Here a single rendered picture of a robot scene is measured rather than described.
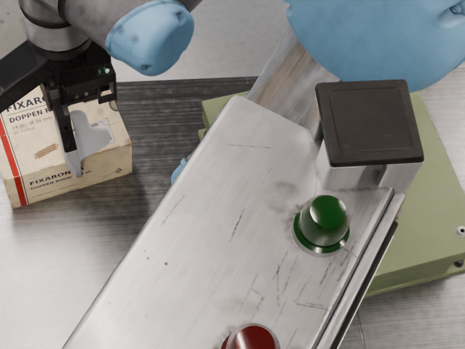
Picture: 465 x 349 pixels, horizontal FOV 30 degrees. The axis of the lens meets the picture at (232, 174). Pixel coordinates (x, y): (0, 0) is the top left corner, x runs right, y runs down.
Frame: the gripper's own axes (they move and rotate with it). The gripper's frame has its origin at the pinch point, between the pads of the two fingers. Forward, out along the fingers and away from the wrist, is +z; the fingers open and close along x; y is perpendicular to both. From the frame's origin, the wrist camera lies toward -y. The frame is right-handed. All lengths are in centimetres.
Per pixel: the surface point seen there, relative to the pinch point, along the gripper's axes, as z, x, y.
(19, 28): 88, 89, 9
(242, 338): -61, -51, -2
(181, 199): -59, -43, -2
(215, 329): -59, -49, -2
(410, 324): 5, -38, 33
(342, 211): -61, -47, 4
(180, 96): 5.2, 3.2, 18.2
